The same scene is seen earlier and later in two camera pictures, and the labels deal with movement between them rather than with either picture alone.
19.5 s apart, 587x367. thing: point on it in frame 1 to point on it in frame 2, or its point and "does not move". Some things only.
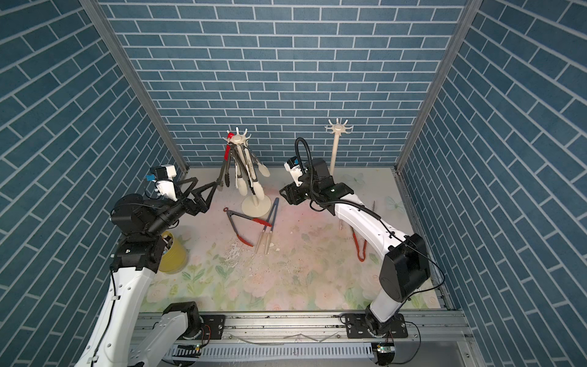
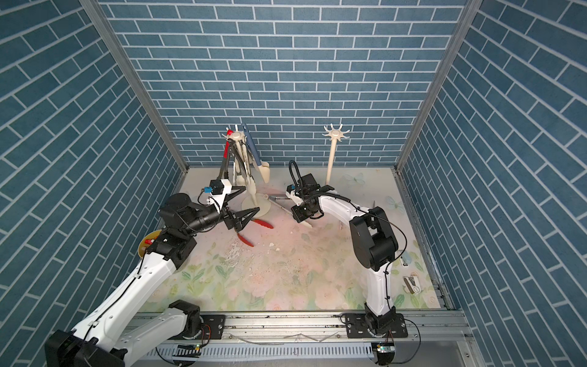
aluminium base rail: (436, 339) does not move
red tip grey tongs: (258, 221) does not move
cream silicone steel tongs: (257, 187) to (244, 162)
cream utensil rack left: (254, 207) does not move
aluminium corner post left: (137, 78) does not move
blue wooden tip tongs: (275, 206) to (263, 167)
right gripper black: (293, 196) to (298, 215)
